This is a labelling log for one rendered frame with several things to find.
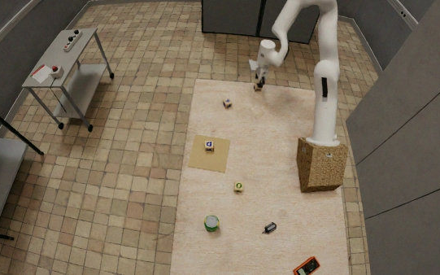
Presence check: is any green and yellow striped drink can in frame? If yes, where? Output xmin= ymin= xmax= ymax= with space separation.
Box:
xmin=204 ymin=215 xmax=219 ymax=232

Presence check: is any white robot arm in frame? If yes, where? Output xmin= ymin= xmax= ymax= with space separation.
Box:
xmin=248 ymin=0 xmax=340 ymax=146

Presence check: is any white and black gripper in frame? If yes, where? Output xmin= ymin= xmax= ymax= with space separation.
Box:
xmin=255 ymin=68 xmax=268 ymax=88

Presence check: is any tan flat mat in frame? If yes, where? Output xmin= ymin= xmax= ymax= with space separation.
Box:
xmin=188 ymin=134 xmax=230 ymax=172

